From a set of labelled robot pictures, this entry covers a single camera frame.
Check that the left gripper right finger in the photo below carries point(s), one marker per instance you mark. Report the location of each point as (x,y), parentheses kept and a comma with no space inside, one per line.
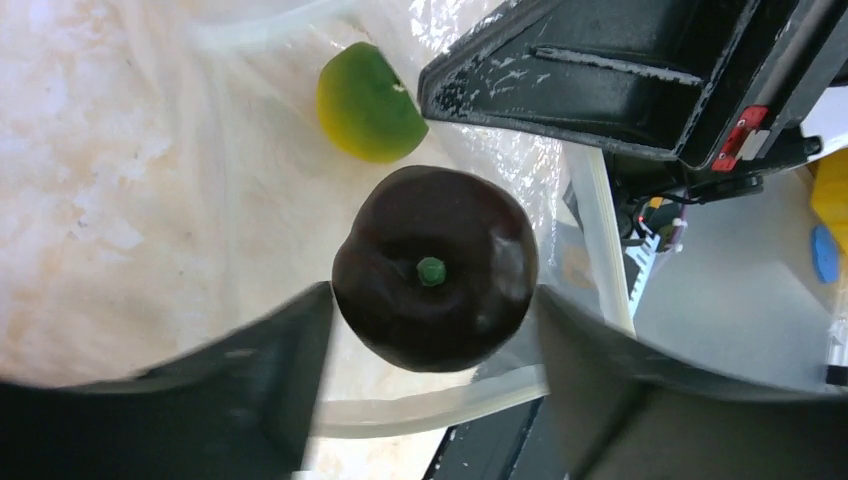
(627,410)

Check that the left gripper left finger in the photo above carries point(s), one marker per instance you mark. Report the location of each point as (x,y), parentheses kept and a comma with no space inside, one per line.
(238,408)

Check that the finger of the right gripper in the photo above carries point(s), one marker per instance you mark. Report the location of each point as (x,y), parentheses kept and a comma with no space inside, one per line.
(710,84)

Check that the dark purple toy mangosteen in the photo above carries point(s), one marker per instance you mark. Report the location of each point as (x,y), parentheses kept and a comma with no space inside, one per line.
(438,270)

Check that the clear dotted zip top bag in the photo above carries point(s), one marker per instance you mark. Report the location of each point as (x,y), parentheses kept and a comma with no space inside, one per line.
(164,180)

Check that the green yellow toy lime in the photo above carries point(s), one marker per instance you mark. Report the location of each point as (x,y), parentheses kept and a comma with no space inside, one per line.
(364,109)

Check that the small yellow cube block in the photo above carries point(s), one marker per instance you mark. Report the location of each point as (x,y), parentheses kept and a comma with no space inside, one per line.
(829,195)

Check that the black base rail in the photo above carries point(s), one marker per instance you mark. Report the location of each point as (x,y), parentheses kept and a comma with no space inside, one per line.
(519,443)

